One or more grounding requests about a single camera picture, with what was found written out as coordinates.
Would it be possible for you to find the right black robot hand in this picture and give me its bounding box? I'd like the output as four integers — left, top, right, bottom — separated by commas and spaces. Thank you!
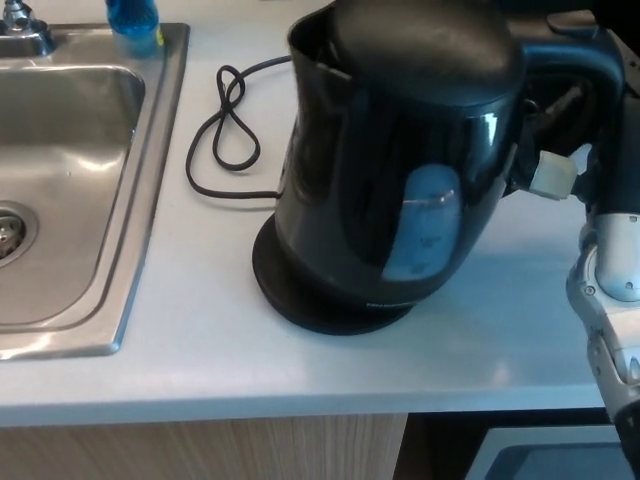
509, 10, 640, 217

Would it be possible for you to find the black electric kettle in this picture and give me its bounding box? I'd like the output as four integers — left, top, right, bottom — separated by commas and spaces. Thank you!
277, 0, 626, 309

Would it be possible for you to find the round black kettle base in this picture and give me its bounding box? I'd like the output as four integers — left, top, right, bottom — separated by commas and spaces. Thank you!
252, 214, 417, 337

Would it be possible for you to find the blue dish soap bottle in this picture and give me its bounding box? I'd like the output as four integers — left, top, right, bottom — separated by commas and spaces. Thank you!
103, 0, 164, 59

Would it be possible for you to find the wooden cabinet door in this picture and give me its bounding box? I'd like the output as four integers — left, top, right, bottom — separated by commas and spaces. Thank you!
0, 413, 409, 480

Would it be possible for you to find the stainless steel sink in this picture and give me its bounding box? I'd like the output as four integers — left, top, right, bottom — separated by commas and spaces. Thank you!
0, 22, 192, 360

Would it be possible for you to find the chrome faucet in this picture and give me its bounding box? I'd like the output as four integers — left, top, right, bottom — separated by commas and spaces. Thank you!
0, 0, 56, 57

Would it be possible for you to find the metal sink drain strainer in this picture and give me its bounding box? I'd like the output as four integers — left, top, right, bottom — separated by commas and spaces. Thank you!
0, 199, 41, 270

